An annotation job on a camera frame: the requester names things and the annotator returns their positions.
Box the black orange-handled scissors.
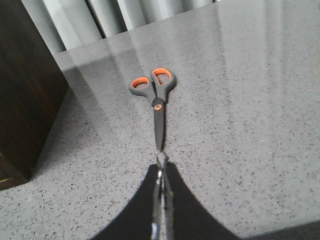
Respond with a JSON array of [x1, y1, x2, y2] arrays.
[[128, 67, 177, 151]]

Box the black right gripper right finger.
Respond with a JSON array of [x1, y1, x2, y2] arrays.
[[159, 152, 239, 240]]

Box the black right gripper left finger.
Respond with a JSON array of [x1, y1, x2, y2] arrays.
[[93, 156, 163, 240]]

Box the grey curtain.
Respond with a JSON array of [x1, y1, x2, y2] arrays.
[[22, 0, 211, 55]]

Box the dark wooden drawer cabinet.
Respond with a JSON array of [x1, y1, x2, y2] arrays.
[[0, 0, 69, 190]]

